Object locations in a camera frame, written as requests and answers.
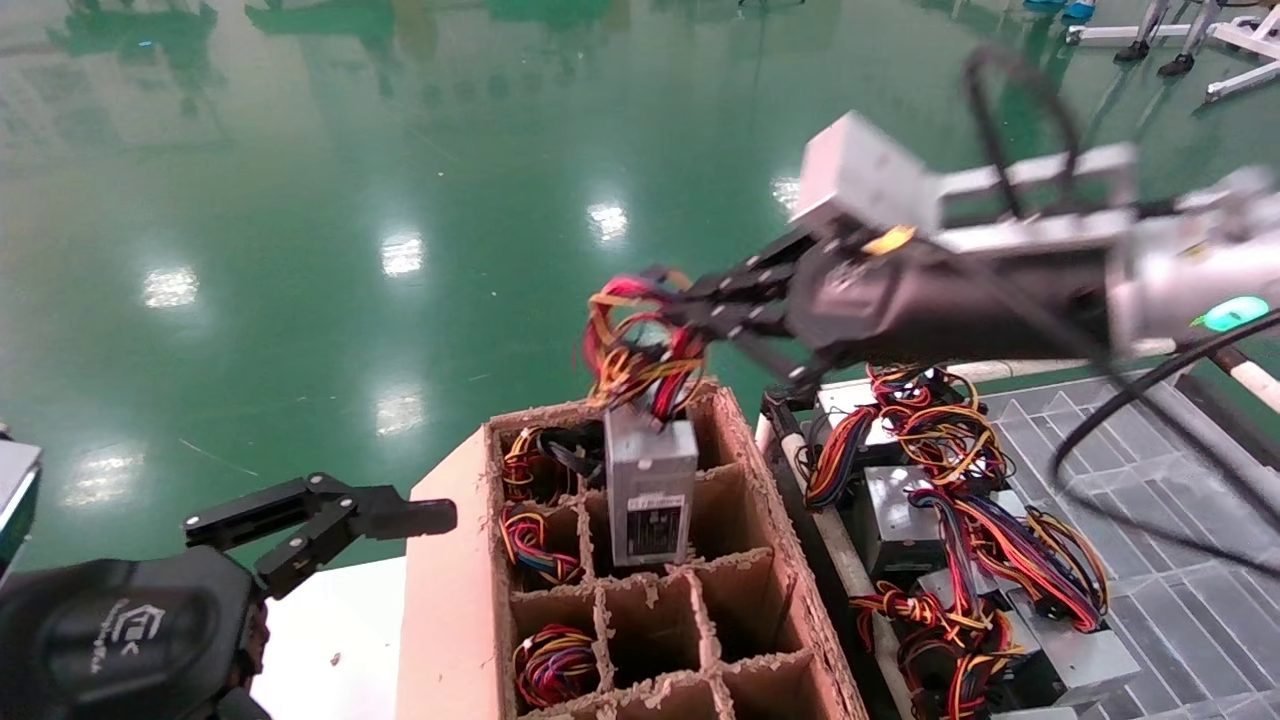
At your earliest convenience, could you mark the black looped cable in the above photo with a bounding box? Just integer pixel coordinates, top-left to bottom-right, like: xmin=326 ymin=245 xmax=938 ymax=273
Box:
xmin=963 ymin=45 xmax=1088 ymax=221

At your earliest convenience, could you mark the left wrist camera box gray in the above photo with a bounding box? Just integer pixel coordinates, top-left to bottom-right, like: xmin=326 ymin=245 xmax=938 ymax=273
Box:
xmin=0 ymin=440 xmax=43 ymax=576

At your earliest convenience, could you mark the clear plastic compartment tray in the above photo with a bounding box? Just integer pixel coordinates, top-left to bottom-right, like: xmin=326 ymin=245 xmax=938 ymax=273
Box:
xmin=985 ymin=375 xmax=1280 ymax=720

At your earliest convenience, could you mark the long black cable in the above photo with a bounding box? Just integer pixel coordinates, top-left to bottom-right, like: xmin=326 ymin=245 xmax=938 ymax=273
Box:
xmin=1050 ymin=310 xmax=1280 ymax=551

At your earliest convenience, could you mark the white metal base frame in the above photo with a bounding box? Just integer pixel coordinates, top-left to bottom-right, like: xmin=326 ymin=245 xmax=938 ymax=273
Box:
xmin=1065 ymin=15 xmax=1280 ymax=103

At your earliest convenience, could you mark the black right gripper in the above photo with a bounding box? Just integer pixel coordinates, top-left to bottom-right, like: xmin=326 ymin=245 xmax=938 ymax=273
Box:
xmin=655 ymin=235 xmax=1113 ymax=388

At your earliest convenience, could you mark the brown cardboard divider box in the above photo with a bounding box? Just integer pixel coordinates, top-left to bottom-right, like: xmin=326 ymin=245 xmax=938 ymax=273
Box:
xmin=395 ymin=375 xmax=871 ymax=720

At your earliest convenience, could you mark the silver camera mount bracket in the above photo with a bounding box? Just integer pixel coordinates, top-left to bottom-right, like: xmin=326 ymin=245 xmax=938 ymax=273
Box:
xmin=935 ymin=143 xmax=1141 ymax=258

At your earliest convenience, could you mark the power supply with black wires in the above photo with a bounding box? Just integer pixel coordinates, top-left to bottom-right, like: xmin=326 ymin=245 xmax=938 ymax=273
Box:
xmin=500 ymin=425 xmax=609 ymax=506

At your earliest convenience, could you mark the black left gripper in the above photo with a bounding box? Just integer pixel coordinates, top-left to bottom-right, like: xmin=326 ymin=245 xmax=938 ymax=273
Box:
xmin=0 ymin=546 xmax=271 ymax=720

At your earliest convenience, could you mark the white tube cart frame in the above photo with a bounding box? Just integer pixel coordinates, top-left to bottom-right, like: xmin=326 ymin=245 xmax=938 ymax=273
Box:
xmin=755 ymin=345 xmax=1280 ymax=720

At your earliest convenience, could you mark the right wrist camera box gray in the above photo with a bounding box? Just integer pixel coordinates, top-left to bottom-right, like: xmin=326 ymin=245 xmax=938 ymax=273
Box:
xmin=795 ymin=110 xmax=943 ymax=239

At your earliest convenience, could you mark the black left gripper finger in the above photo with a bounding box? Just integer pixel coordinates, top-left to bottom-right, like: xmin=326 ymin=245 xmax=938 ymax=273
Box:
xmin=183 ymin=473 xmax=459 ymax=601

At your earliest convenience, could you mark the wrist camera box gray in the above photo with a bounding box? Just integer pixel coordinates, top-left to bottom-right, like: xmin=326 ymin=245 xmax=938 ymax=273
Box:
xmin=0 ymin=440 xmax=43 ymax=576
xmin=795 ymin=110 xmax=943 ymax=239

